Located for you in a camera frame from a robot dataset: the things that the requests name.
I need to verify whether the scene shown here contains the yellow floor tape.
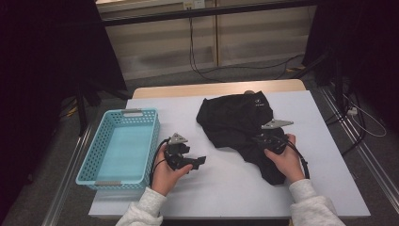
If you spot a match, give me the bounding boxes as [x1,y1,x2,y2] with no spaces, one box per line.
[65,105,79,118]
[285,64,306,73]

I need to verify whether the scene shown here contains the right hand-held gripper black cable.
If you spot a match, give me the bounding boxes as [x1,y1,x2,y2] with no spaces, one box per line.
[283,139,311,180]

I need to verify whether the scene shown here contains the black hanging cable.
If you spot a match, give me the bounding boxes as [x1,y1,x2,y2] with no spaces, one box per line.
[187,16,306,83]

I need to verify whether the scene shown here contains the black shorts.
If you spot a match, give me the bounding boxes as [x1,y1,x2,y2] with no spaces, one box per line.
[196,90,288,186]

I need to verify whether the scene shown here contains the black stand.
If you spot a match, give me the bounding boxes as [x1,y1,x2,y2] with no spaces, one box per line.
[295,51,346,107]
[74,79,133,137]

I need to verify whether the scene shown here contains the metal floor rail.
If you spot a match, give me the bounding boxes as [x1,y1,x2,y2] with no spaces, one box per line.
[319,86,399,205]
[41,123,95,226]

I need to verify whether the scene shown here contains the beige wooden shelf unit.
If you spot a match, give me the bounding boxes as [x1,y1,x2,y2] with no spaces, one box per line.
[104,6,316,81]

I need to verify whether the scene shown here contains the black floor cable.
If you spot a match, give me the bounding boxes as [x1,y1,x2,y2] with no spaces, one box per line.
[324,90,368,157]

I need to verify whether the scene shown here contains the white floor cable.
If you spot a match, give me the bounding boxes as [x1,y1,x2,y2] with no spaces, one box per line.
[343,93,388,138]

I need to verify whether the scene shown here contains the hand-held gripper black cable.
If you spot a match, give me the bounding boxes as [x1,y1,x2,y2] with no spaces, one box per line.
[149,137,172,189]
[283,139,311,180]

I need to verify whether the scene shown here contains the black curtain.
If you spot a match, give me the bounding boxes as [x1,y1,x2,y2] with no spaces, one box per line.
[302,0,399,133]
[0,0,128,220]

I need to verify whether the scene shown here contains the left hand-held gripper black cable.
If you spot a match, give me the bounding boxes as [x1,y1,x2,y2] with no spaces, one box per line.
[149,137,172,189]

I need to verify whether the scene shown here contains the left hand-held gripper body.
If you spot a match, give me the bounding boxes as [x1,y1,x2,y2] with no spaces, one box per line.
[164,132,193,172]

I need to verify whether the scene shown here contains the person's left hand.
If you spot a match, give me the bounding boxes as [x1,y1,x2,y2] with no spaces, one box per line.
[151,145,194,196]

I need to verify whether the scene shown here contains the black horizontal bar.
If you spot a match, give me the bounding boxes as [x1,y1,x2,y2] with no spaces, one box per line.
[101,0,318,27]

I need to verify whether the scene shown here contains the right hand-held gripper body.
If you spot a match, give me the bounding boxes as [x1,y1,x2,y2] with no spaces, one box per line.
[258,118,295,154]

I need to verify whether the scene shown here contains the light blue plastic basket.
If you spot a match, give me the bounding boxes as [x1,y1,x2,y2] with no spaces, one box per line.
[75,107,161,191]

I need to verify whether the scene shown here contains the person's right hand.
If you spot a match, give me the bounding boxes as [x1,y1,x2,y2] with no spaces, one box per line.
[264,134,306,185]

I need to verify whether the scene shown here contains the white wall socket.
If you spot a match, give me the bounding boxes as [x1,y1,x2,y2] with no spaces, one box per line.
[183,0,205,10]

